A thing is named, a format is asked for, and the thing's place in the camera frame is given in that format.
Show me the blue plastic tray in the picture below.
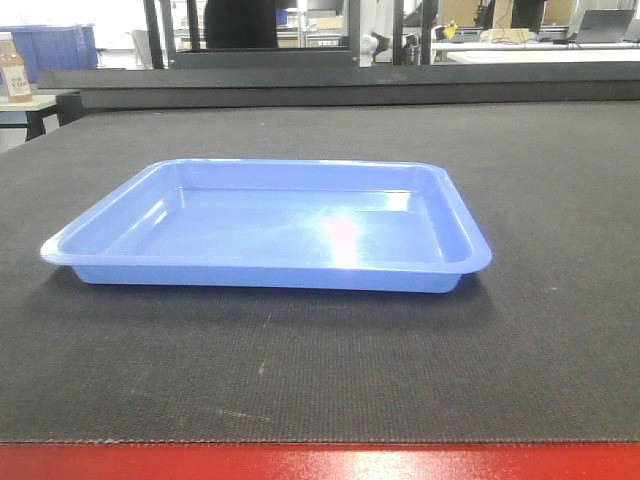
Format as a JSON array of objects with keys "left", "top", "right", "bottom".
[{"left": 40, "top": 159, "right": 492, "bottom": 293}]

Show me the dark grey table mat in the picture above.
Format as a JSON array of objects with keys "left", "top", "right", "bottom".
[{"left": 1, "top": 102, "right": 639, "bottom": 443}]

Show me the white side table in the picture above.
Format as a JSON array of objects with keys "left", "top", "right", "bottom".
[{"left": 1, "top": 94, "right": 58, "bottom": 142}]

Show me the blue storage crates stack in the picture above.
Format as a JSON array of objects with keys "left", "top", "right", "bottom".
[{"left": 1, "top": 23, "right": 98, "bottom": 84}]

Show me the black metal frame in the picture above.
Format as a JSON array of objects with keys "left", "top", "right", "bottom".
[{"left": 143, "top": 1, "right": 438, "bottom": 69}]

